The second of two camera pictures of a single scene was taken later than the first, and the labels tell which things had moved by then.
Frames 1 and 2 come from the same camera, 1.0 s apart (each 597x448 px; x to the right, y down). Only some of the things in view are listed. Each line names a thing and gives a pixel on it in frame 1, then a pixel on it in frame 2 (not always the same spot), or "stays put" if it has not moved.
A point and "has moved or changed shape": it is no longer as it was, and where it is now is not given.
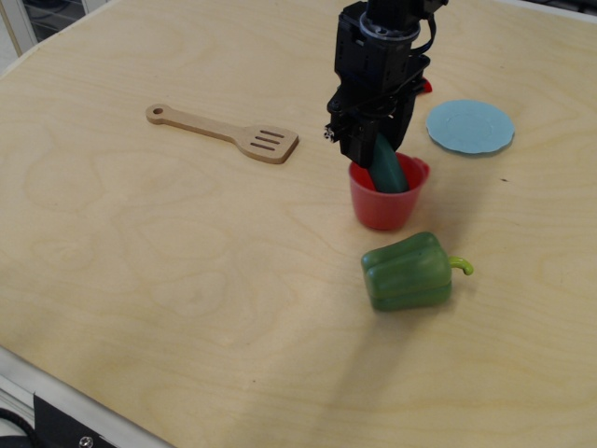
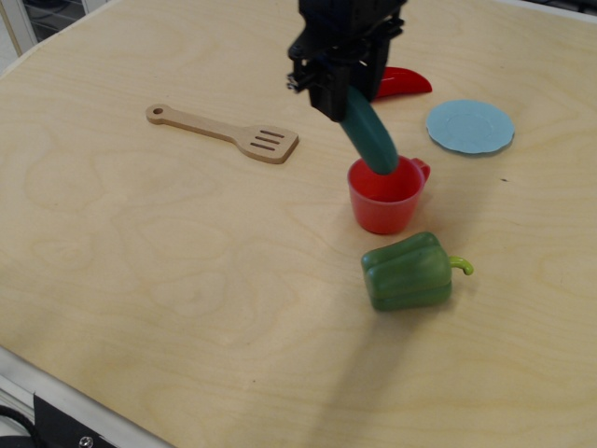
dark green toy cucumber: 385,169 has moved or changed shape
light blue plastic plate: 469,126 stays put
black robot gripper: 374,76 to 332,35
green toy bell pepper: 411,273 stays put
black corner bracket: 54,428 stays put
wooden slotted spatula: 267,144 stays put
